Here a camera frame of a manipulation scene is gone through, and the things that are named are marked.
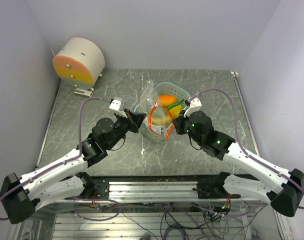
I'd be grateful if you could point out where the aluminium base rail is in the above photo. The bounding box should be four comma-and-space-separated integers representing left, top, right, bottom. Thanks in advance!
23, 179, 282, 201

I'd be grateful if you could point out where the tangle of floor cables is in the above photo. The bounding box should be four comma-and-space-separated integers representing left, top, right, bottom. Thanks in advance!
71, 197, 267, 240

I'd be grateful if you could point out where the orange toy mango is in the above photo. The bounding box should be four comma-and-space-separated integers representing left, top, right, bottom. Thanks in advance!
159, 95, 177, 108

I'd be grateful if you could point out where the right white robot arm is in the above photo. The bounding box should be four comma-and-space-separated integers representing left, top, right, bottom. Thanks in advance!
173, 110, 304, 217

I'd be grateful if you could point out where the yellow toy banana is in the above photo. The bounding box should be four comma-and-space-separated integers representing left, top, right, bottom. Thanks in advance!
149, 105, 184, 126

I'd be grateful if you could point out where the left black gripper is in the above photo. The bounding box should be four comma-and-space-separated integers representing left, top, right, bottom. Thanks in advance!
106, 108, 146, 149

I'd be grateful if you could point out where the small white bracket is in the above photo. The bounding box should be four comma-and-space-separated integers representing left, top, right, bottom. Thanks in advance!
74, 88, 93, 98

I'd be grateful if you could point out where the light blue plastic basket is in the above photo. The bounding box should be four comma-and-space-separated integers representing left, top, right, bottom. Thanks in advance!
133, 80, 190, 143

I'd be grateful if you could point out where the white corner clip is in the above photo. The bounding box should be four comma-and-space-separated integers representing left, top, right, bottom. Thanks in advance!
231, 71, 239, 78

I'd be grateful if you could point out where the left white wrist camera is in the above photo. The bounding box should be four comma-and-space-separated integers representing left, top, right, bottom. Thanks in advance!
109, 97, 127, 118

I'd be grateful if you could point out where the round cream drawer box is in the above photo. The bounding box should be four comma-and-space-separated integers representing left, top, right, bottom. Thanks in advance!
52, 37, 105, 90

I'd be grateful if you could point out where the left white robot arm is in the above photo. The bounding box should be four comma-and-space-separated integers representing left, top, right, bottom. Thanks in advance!
0, 109, 146, 225

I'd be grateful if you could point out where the green toy pepper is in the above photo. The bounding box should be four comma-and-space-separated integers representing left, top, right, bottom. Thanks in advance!
167, 99, 185, 110

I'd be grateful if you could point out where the clear zip bag orange zipper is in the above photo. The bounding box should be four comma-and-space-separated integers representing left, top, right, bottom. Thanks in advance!
137, 80, 174, 143

